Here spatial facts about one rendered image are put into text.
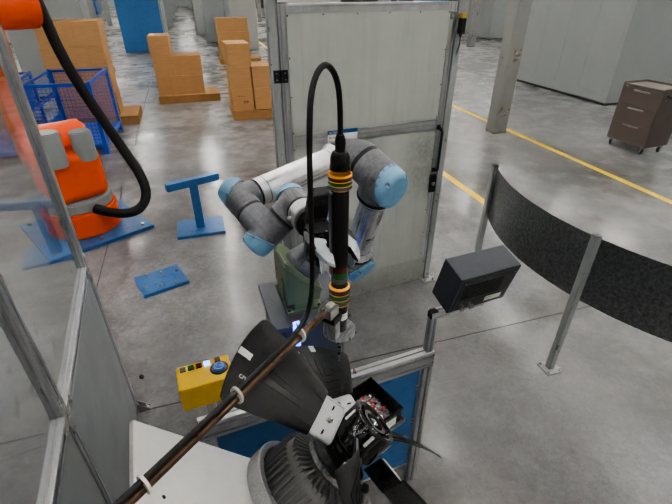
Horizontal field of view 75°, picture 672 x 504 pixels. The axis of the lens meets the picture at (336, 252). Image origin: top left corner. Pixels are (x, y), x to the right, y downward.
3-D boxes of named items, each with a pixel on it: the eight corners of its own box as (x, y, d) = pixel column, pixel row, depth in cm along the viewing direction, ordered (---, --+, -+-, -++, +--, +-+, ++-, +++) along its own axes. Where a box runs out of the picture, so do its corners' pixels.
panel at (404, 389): (237, 534, 182) (213, 435, 147) (236, 531, 183) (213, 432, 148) (408, 464, 208) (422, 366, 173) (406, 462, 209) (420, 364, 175)
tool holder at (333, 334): (339, 353, 89) (339, 316, 84) (311, 340, 92) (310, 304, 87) (361, 328, 96) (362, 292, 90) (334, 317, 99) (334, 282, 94)
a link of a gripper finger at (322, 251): (336, 286, 83) (326, 260, 90) (336, 260, 80) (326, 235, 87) (320, 288, 82) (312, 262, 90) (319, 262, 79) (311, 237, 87)
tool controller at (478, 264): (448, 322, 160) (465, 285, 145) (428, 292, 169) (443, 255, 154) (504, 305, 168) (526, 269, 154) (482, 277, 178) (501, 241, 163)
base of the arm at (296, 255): (281, 247, 168) (298, 229, 167) (307, 264, 178) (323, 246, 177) (294, 269, 157) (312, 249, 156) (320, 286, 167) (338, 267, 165)
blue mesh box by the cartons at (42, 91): (42, 159, 605) (14, 85, 553) (66, 133, 708) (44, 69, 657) (110, 153, 623) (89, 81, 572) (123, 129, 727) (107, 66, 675)
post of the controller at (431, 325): (426, 353, 169) (432, 314, 158) (422, 348, 171) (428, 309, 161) (433, 351, 170) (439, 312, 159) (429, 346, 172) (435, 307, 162)
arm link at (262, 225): (244, 233, 114) (273, 202, 113) (269, 262, 110) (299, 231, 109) (227, 225, 107) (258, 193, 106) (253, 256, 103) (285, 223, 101)
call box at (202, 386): (185, 415, 132) (178, 391, 126) (181, 390, 140) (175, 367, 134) (237, 399, 137) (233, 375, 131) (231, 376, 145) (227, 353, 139)
